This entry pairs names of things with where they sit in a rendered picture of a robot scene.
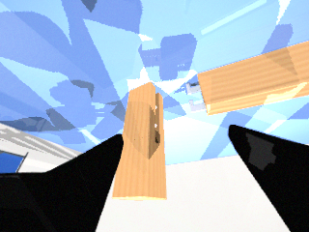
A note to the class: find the wooden post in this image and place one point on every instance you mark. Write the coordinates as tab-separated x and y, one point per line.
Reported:
141	173

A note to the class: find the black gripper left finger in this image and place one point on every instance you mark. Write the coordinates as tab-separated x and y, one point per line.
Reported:
71	196

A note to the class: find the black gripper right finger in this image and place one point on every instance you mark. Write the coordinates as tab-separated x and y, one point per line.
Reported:
281	168

